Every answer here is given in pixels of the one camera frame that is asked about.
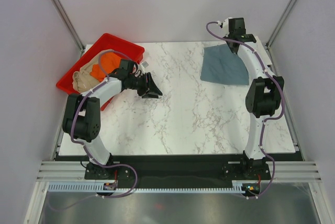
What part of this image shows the white slotted cable duct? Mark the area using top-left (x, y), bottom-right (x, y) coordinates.
top-left (48, 181), bottom-right (262, 194)

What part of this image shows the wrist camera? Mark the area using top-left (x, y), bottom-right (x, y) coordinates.
top-left (141, 61), bottom-right (149, 68)
top-left (221, 17), bottom-right (231, 30)

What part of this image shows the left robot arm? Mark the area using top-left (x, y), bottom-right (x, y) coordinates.
top-left (62, 59), bottom-right (163, 180)

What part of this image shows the orange t-shirt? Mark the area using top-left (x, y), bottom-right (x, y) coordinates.
top-left (90, 52), bottom-right (121, 82)

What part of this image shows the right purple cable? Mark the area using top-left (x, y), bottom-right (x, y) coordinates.
top-left (206, 20), bottom-right (286, 201)

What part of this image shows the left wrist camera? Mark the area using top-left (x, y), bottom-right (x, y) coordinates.
top-left (141, 61), bottom-right (149, 68)

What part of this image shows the left aluminium frame post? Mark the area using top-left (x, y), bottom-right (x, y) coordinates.
top-left (51, 0), bottom-right (85, 53)

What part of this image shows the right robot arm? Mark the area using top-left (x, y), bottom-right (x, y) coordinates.
top-left (222, 17), bottom-right (284, 180)

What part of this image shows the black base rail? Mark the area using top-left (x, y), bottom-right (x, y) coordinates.
top-left (84, 152), bottom-right (270, 189)

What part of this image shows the beige t-shirt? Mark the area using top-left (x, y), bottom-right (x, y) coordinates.
top-left (72, 50), bottom-right (108, 93)

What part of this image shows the white folded mat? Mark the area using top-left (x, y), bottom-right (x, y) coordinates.
top-left (251, 36), bottom-right (272, 68)

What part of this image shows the grey-blue t-shirt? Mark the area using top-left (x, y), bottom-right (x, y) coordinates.
top-left (200, 44), bottom-right (249, 86)

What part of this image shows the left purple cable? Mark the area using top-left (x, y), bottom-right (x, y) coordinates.
top-left (70, 50), bottom-right (139, 167)

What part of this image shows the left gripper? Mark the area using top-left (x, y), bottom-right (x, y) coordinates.
top-left (128, 72), bottom-right (162, 99)

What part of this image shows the right aluminium frame post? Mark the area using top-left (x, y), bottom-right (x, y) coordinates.
top-left (265, 0), bottom-right (299, 51)

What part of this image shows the purple cable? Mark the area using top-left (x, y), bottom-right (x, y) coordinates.
top-left (70, 50), bottom-right (139, 167)
top-left (206, 20), bottom-right (286, 201)

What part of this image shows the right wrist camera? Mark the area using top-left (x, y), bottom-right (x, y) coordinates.
top-left (221, 17), bottom-right (231, 30)

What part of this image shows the aluminium frame post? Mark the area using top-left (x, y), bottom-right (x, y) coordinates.
top-left (265, 0), bottom-right (299, 51)
top-left (51, 0), bottom-right (85, 53)

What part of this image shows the red plastic bin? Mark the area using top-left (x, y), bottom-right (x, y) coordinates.
top-left (57, 33), bottom-right (153, 117)

